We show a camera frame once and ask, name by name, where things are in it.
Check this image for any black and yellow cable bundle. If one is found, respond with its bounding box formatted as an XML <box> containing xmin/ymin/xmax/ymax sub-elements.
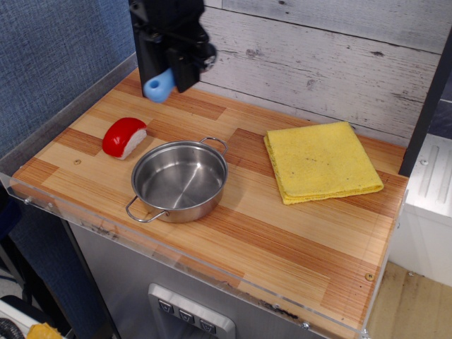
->
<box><xmin>0</xmin><ymin>317</ymin><xmax>63</xmax><ymax>339</ymax></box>

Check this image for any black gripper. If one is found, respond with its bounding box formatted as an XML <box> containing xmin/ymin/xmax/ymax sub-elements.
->
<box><xmin>129</xmin><ymin>1</ymin><xmax>217</xmax><ymax>93</ymax></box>

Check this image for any blue handled grey spoon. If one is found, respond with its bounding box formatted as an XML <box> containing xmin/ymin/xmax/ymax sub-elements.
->
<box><xmin>143</xmin><ymin>68</ymin><xmax>176</xmax><ymax>103</ymax></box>

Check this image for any folded yellow cloth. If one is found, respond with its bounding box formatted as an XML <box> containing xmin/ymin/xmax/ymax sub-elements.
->
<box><xmin>263</xmin><ymin>121</ymin><xmax>383</xmax><ymax>205</ymax></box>

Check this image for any silver dispenser button panel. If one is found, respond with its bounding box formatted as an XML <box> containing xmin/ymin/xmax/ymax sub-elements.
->
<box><xmin>148</xmin><ymin>283</ymin><xmax>236</xmax><ymax>339</ymax></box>

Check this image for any dark grey post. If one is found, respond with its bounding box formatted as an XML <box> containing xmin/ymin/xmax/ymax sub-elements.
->
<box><xmin>140</xmin><ymin>79</ymin><xmax>147</xmax><ymax>97</ymax></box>
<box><xmin>398</xmin><ymin>35</ymin><xmax>451</xmax><ymax>177</ymax></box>

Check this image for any clear acrylic table guard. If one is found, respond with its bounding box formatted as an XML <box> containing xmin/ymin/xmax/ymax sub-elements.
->
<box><xmin>1</xmin><ymin>56</ymin><xmax>408</xmax><ymax>338</ymax></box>

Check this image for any stainless steel pot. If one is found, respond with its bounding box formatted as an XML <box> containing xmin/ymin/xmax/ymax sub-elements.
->
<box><xmin>126</xmin><ymin>137</ymin><xmax>228</xmax><ymax>223</ymax></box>

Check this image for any white grooved block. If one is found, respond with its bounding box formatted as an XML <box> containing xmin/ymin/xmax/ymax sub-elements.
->
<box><xmin>406</xmin><ymin>133</ymin><xmax>451</xmax><ymax>217</ymax></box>

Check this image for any dark grey left post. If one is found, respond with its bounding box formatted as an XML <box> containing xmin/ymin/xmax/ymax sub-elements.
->
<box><xmin>140</xmin><ymin>79</ymin><xmax>147</xmax><ymax>97</ymax></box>

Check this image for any dark grey right post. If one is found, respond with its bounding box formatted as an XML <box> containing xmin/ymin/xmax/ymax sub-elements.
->
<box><xmin>398</xmin><ymin>35</ymin><xmax>451</xmax><ymax>177</ymax></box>

